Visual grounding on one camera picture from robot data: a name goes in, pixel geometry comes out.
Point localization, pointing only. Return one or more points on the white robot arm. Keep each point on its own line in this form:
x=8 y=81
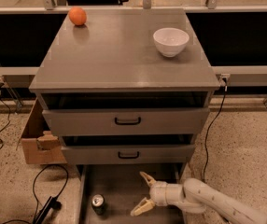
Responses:
x=193 y=196

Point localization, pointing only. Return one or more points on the grey bottom drawer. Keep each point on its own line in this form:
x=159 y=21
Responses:
x=123 y=188

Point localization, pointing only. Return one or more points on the grey drawer cabinet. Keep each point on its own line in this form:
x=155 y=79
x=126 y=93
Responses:
x=112 y=63

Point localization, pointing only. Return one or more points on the black device on floor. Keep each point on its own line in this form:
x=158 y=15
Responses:
x=52 y=203

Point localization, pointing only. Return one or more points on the orange fruit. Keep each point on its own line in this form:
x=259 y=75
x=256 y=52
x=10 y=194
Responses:
x=77 y=16

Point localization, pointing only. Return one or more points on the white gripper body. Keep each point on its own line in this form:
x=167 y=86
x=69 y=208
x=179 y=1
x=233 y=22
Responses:
x=159 y=192

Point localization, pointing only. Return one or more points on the grey drawer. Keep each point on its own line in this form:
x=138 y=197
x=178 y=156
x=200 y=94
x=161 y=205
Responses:
x=96 y=122
x=123 y=188
x=128 y=154

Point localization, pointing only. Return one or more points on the white ceramic bowl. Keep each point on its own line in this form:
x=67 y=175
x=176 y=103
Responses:
x=170 y=41

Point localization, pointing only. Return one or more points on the green drink can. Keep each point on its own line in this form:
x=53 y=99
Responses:
x=98 y=204

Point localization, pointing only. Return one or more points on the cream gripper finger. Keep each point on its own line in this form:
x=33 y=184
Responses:
x=144 y=206
x=148 y=178

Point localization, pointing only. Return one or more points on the grey top drawer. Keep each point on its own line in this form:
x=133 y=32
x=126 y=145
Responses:
x=96 y=122

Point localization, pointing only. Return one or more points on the grey middle drawer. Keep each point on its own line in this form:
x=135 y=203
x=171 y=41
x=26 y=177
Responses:
x=128 y=154

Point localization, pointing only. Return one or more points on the cardboard box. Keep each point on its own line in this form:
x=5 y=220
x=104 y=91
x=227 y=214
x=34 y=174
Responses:
x=39 y=145

